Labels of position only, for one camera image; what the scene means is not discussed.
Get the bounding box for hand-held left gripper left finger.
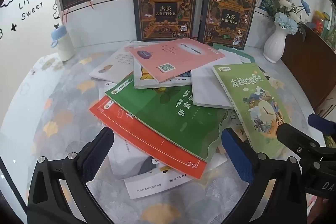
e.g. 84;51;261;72
28;127;115;224

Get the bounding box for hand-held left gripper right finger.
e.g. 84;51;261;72
221;127;308;224

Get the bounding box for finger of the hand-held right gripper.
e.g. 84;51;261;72
307;113;336;136
276;122;321;159

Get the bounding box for red book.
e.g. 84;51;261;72
89;95;208;180

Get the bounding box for light green book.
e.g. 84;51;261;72
212;63;292;159

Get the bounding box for plain white book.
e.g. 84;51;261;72
190;55;244;110

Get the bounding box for dark green book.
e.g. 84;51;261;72
105;74;229;163

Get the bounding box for pink book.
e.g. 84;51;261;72
125;38;226;83

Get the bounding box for brown wooden cabinet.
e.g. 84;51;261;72
280;27;336;119

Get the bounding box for glass vase green stems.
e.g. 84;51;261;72
322;0;336;51

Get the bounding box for white ribbed vase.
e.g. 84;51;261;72
263;25;289;64

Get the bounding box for red yellow jar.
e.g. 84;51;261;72
312;10;327;36

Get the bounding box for blue white flower bouquet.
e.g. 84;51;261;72
257;0;315;42

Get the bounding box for white bottle blue lid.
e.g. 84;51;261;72
51;24;75;62

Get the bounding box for dark ornate encyclopedia book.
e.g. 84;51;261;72
197;0;257;51
132;0;198;42

